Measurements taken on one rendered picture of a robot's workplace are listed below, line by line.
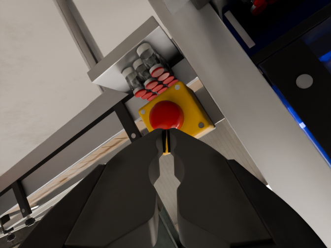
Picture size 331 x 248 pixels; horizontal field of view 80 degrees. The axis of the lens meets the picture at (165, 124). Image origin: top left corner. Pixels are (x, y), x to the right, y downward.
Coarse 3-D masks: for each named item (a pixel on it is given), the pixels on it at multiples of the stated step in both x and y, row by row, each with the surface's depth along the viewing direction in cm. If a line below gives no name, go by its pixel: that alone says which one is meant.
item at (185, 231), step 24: (168, 144) 12; (192, 144) 11; (192, 168) 9; (216, 168) 9; (192, 192) 8; (216, 192) 8; (240, 192) 8; (192, 216) 7; (216, 216) 7; (240, 216) 7; (192, 240) 7; (216, 240) 6; (240, 240) 6; (264, 240) 6
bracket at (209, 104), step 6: (198, 90) 31; (204, 90) 31; (198, 96) 31; (204, 96) 31; (210, 96) 31; (204, 102) 31; (210, 102) 30; (204, 108) 31; (210, 108) 30; (216, 108) 30; (210, 114) 30; (216, 114) 30; (216, 120) 30
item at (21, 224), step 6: (18, 210) 64; (48, 210) 74; (6, 216) 60; (12, 216) 62; (36, 216) 70; (42, 216) 72; (0, 222) 58; (24, 222) 66; (0, 228) 60; (12, 228) 59; (18, 228) 69; (0, 234) 59; (6, 234) 65; (12, 234) 58
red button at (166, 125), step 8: (160, 104) 23; (168, 104) 22; (176, 104) 23; (152, 112) 23; (160, 112) 22; (168, 112) 22; (176, 112) 22; (152, 120) 23; (160, 120) 22; (168, 120) 22; (176, 120) 22; (168, 128) 22
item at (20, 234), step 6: (36, 222) 419; (24, 228) 390; (30, 228) 400; (18, 234) 374; (24, 234) 383; (0, 240) 363; (6, 240) 361; (12, 240) 360; (18, 240) 368; (0, 246) 361; (6, 246) 359; (12, 246) 439
